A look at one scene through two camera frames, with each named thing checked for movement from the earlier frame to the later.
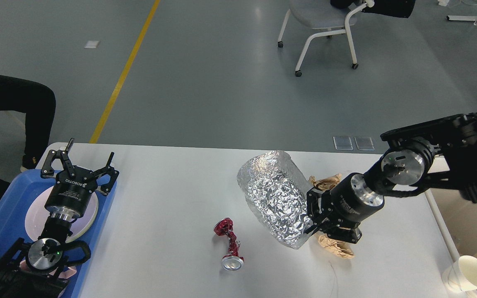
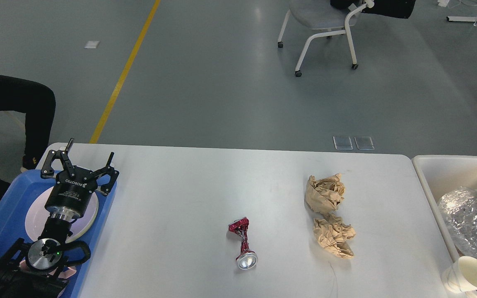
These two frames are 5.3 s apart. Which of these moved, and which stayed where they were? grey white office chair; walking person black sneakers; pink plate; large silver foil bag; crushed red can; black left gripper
Moved: large silver foil bag; crushed red can
Stayed: black left gripper; pink plate; walking person black sneakers; grey white office chair
